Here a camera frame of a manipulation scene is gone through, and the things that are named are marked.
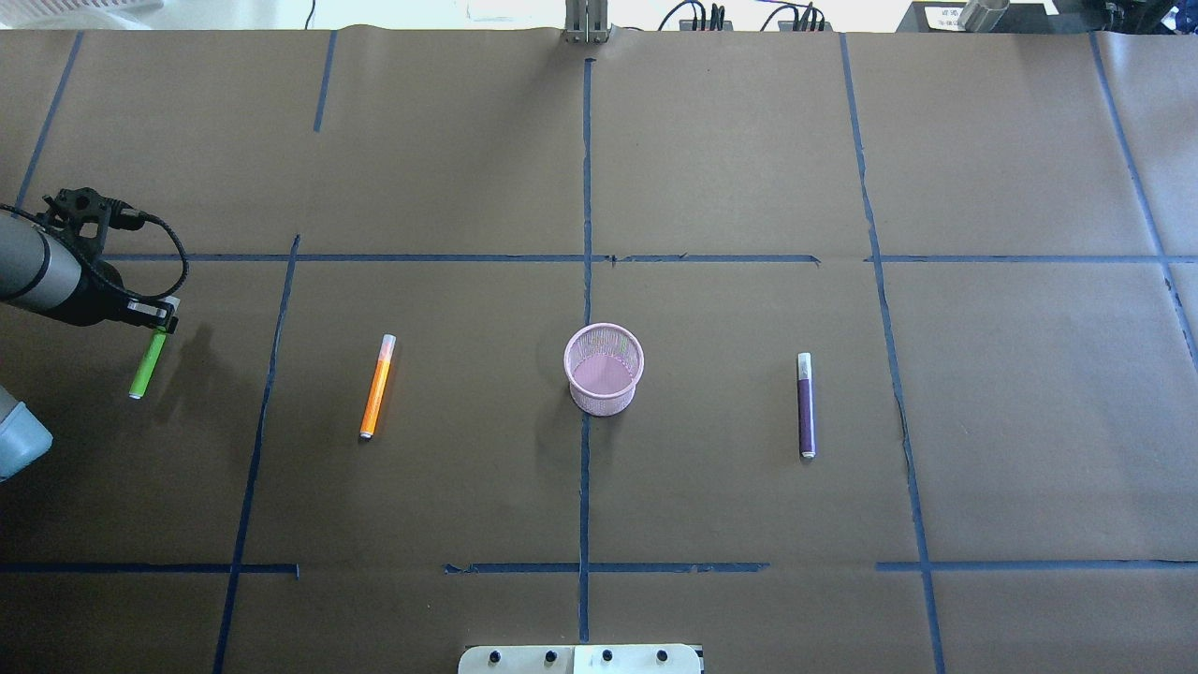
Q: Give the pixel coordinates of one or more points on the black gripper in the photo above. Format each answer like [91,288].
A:
[101,304]

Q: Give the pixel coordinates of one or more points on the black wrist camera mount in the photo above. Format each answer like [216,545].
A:
[80,216]

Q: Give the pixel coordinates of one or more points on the purple highlighter pen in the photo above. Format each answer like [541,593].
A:
[806,423]

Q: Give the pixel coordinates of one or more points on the aluminium frame post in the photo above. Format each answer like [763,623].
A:
[586,22]

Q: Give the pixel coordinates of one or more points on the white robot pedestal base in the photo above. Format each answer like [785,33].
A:
[583,658]

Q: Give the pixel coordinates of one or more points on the green highlighter pen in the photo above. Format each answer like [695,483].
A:
[146,367]

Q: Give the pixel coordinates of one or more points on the pink mesh pen holder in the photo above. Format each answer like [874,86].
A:
[603,364]

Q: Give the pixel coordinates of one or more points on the orange highlighter pen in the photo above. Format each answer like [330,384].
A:
[377,392]

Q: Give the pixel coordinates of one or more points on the small metal cup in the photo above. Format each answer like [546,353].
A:
[981,16]

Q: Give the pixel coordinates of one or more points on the black box on bench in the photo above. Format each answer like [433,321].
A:
[940,17]

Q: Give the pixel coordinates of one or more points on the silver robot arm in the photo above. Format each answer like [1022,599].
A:
[53,265]

